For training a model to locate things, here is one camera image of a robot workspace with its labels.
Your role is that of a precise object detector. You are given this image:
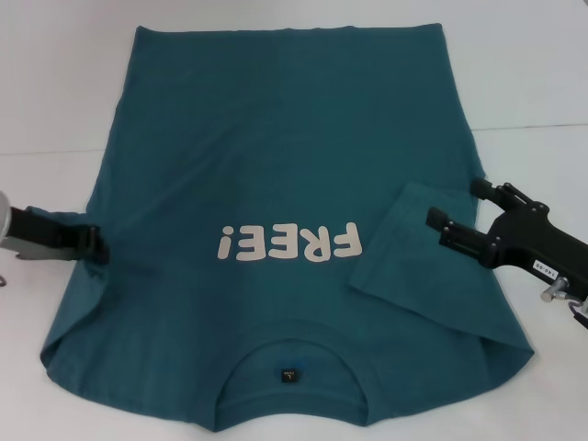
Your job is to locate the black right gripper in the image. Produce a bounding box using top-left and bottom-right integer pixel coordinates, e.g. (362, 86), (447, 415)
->
(425, 178), (588, 298)

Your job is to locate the teal t-shirt with FREE print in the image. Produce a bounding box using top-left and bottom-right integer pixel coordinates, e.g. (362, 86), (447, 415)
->
(39, 23), (534, 420)

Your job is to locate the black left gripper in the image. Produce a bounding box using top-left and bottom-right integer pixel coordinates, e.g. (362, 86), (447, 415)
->
(4, 206), (111, 267)

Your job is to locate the right arm cable with connector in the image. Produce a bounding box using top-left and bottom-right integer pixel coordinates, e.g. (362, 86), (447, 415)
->
(540, 275), (588, 330)

